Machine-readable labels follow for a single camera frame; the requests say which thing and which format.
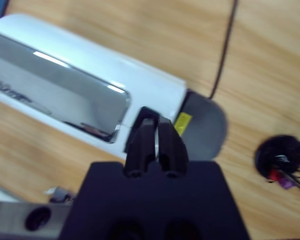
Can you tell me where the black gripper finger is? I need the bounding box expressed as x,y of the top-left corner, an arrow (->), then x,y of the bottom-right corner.
157,116 -> 190,177
123,117 -> 157,178

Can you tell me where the white capsule coffee machine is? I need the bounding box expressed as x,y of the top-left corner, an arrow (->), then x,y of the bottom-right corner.
0,13 -> 187,161

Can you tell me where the red coffee capsule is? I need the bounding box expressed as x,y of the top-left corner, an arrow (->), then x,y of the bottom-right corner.
268,168 -> 282,182

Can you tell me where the purple coffee capsule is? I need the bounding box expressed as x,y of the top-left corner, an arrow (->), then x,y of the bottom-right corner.
279,174 -> 295,190

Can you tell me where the clear water tank black lid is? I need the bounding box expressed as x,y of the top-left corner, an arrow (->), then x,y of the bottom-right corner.
173,88 -> 228,161

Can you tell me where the black capsule holder with rods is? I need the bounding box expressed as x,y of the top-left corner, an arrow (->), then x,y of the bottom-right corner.
254,134 -> 300,198

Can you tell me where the black machine power cable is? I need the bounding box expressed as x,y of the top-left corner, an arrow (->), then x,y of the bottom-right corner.
208,0 -> 240,100

